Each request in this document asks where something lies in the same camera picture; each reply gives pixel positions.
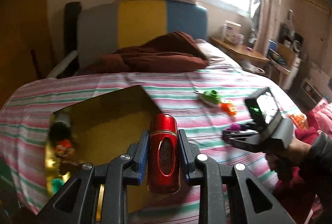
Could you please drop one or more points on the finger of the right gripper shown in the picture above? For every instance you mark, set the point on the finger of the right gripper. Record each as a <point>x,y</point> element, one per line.
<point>243,144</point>
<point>238,134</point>

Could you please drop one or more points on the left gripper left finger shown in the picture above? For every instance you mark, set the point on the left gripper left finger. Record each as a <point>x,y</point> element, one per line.
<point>139,160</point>

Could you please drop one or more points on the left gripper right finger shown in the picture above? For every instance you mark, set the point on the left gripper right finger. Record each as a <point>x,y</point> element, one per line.
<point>188,153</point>

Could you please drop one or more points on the purple bell-shaped toy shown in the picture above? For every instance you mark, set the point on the purple bell-shaped toy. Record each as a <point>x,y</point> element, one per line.
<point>235,127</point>

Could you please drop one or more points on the red metallic bottle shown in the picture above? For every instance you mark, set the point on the red metallic bottle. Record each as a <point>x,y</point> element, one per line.
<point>163,155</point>

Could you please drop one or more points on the green and white toy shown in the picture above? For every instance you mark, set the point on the green and white toy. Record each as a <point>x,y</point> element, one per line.
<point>210,97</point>

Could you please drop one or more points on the teal castle tower toy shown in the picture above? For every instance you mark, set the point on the teal castle tower toy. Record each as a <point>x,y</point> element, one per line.
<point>56,184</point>

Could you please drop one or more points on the person's right hand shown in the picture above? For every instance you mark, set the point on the person's right hand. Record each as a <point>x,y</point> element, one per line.
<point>283,161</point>

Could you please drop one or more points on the striped bed sheet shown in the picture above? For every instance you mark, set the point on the striped bed sheet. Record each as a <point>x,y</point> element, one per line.
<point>25,118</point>

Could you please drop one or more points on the orange block toy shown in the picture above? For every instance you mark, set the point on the orange block toy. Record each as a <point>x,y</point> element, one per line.
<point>228,107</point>

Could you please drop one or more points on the orange round toy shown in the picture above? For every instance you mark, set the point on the orange round toy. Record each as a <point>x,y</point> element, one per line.
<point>299,120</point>

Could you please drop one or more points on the gold tray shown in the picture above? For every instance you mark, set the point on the gold tray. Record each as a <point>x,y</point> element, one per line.
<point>95,186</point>

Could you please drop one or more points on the red block toy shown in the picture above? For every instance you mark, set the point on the red block toy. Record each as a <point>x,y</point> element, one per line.
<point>64,148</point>

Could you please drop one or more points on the grey pillow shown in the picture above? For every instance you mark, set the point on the grey pillow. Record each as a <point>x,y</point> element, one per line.
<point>216,58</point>

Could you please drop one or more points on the black cylinder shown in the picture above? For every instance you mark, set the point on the black cylinder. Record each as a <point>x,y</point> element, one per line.
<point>60,128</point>

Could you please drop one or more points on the wooden bedside table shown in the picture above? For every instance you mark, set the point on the wooden bedside table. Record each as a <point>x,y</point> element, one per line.
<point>239,51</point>

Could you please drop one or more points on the maroon blanket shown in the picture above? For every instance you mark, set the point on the maroon blanket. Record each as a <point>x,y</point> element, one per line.
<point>174,52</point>

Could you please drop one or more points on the white box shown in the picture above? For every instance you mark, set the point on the white box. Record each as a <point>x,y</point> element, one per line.
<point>230,31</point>

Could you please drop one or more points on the colourful headboard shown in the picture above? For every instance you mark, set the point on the colourful headboard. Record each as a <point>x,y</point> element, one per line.
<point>105,28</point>

